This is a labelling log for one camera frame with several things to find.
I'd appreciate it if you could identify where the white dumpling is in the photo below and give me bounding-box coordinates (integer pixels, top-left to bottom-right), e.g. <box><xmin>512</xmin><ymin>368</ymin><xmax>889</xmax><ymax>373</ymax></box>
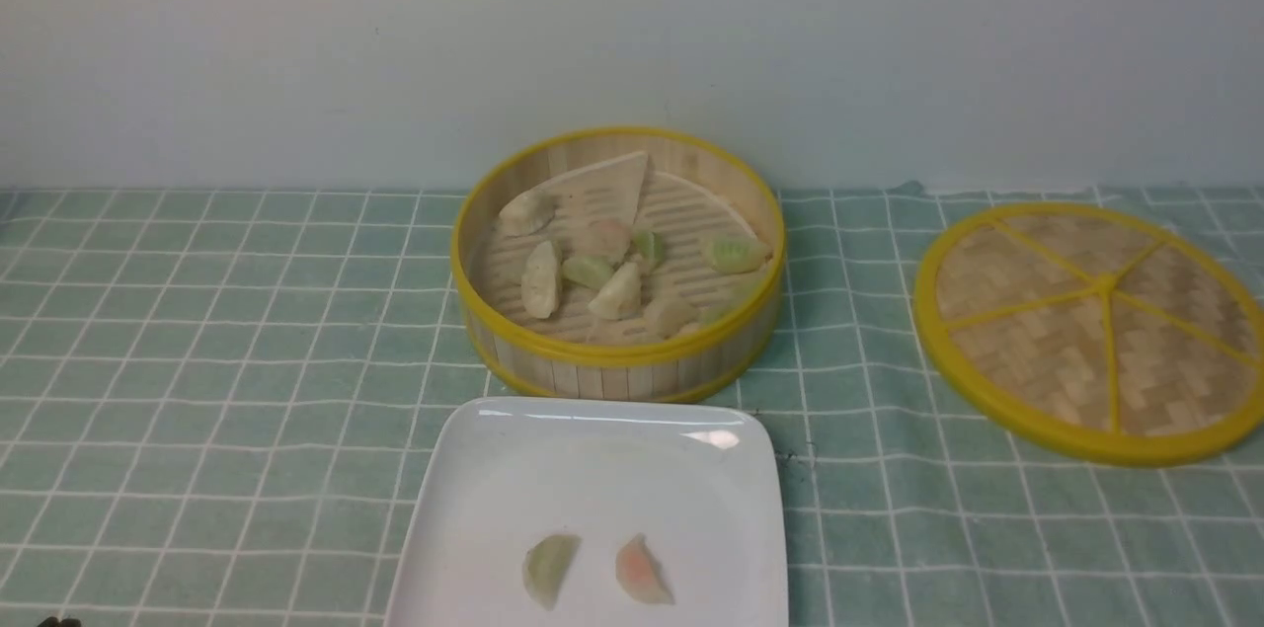
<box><xmin>520</xmin><ymin>239</ymin><xmax>562</xmax><ymax>320</ymax></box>
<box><xmin>586</xmin><ymin>262</ymin><xmax>642</xmax><ymax>321</ymax></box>
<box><xmin>497</xmin><ymin>188</ymin><xmax>556</xmax><ymax>236</ymax></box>

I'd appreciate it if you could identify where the white steamer liner paper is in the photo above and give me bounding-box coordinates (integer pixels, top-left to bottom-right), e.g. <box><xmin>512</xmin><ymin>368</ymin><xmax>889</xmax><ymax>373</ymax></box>
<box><xmin>466</xmin><ymin>145</ymin><xmax>776</xmax><ymax>348</ymax></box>

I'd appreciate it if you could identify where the white dumpling centre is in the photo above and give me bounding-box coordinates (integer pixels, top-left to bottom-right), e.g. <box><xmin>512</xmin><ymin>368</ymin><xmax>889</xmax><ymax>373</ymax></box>
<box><xmin>586</xmin><ymin>262</ymin><xmax>642</xmax><ymax>321</ymax></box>

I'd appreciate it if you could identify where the yellow bamboo steamer lid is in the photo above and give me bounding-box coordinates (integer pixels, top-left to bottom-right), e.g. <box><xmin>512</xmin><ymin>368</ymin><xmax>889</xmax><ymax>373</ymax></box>
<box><xmin>911</xmin><ymin>202</ymin><xmax>1263</xmax><ymax>468</ymax></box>

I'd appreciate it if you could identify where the yellow bamboo steamer basket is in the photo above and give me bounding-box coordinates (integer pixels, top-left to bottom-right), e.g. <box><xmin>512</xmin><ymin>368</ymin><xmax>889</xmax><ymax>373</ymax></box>
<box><xmin>450</xmin><ymin>126</ymin><xmax>787</xmax><ymax>403</ymax></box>

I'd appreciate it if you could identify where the green checkered tablecloth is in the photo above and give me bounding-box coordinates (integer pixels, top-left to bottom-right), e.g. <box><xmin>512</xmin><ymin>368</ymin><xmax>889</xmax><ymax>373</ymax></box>
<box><xmin>1</xmin><ymin>185</ymin><xmax>1263</xmax><ymax>626</ymax></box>

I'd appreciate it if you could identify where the green dumpling front left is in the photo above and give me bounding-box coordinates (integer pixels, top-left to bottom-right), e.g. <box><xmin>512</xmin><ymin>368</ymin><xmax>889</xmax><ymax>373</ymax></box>
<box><xmin>561</xmin><ymin>255</ymin><xmax>617</xmax><ymax>292</ymax></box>

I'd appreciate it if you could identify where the green dumpling small centre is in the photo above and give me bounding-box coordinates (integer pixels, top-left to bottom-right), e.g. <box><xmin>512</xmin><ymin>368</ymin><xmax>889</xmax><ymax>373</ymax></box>
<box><xmin>632</xmin><ymin>228</ymin><xmax>667</xmax><ymax>274</ymax></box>

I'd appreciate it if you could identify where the white square plate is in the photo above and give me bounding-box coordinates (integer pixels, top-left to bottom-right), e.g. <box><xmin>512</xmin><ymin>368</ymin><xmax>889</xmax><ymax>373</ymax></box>
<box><xmin>384</xmin><ymin>397</ymin><xmax>790</xmax><ymax>626</ymax></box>

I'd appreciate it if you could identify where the white dumpling upper left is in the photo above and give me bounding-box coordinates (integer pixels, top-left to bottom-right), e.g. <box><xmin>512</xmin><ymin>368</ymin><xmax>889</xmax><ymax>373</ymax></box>
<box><xmin>497</xmin><ymin>188</ymin><xmax>556</xmax><ymax>236</ymax></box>

